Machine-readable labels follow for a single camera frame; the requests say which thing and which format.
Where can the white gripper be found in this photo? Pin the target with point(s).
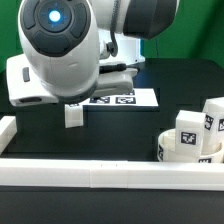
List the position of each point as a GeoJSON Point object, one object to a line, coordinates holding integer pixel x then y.
{"type": "Point", "coordinates": [26, 88]}

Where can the white marker sheet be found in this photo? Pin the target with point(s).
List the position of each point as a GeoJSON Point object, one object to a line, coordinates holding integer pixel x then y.
{"type": "Point", "coordinates": [138, 97]}

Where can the white left barrier wall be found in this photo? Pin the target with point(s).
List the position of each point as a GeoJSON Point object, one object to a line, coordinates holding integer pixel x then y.
{"type": "Point", "coordinates": [8, 129]}

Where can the white round stool seat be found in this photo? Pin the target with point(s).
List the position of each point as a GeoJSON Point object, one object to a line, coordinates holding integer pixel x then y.
{"type": "Point", "coordinates": [166, 151]}

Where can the white barrier wall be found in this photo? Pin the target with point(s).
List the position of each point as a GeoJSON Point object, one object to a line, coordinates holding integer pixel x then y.
{"type": "Point", "coordinates": [8, 129]}
{"type": "Point", "coordinates": [111, 174]}

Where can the white front barrier wall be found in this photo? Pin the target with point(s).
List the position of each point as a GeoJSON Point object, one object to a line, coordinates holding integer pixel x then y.
{"type": "Point", "coordinates": [111, 174]}

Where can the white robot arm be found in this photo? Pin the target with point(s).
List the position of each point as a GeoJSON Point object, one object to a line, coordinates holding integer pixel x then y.
{"type": "Point", "coordinates": [65, 41]}

